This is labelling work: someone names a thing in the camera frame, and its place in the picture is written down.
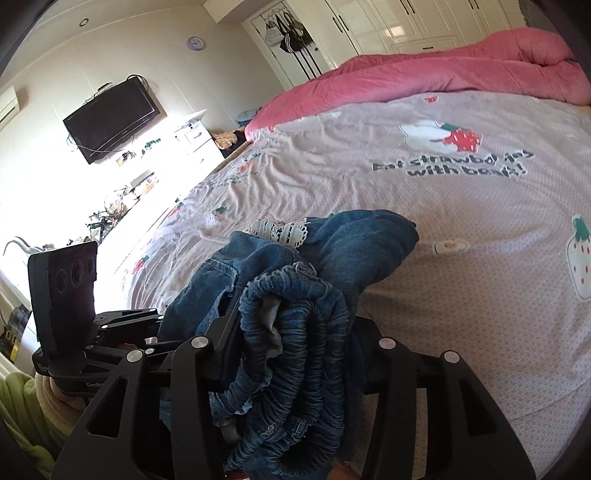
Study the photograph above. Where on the cluttered low table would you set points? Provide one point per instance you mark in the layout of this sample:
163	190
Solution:
120	207

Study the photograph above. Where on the purple wall clock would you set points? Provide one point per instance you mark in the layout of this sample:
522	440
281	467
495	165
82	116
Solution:
195	43

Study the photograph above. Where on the black yellow box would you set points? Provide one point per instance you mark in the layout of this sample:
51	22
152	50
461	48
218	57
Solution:
16	332

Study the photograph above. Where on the white hanging bag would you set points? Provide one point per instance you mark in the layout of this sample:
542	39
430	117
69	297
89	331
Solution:
272	33

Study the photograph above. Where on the white door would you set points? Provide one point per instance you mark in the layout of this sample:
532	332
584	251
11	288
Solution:
318	60

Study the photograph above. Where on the light blue cloth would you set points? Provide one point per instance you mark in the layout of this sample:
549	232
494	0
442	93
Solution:
249	116

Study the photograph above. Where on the pink quilt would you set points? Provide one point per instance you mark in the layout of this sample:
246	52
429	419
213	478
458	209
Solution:
415	74

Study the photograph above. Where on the black wall television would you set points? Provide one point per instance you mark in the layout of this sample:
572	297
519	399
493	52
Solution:
111	120

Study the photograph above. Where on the pink strawberry print bedsheet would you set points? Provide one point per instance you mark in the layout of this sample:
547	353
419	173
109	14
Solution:
461	230

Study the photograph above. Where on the brown cloth pile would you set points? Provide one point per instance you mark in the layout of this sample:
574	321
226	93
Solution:
228	141

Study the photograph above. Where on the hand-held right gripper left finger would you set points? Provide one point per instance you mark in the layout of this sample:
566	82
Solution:
217	337

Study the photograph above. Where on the blue denim garment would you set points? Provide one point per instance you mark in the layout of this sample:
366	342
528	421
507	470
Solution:
295	323

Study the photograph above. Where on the white drawer desk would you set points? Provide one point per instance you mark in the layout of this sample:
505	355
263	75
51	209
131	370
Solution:
198	138

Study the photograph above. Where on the white air conditioner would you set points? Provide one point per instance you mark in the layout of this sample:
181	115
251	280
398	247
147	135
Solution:
8	106

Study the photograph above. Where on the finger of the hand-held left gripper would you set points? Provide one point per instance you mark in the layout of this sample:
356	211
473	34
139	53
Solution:
129	321

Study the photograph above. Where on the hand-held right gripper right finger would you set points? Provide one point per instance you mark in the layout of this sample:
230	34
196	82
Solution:
385	374

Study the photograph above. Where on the white wardrobe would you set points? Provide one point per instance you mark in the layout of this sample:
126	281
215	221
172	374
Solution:
415	23

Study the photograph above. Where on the black striped hanging bag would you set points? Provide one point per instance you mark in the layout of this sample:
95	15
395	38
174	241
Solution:
295	32

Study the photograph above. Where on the person's left forearm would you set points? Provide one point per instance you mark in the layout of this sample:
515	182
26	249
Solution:
23	415

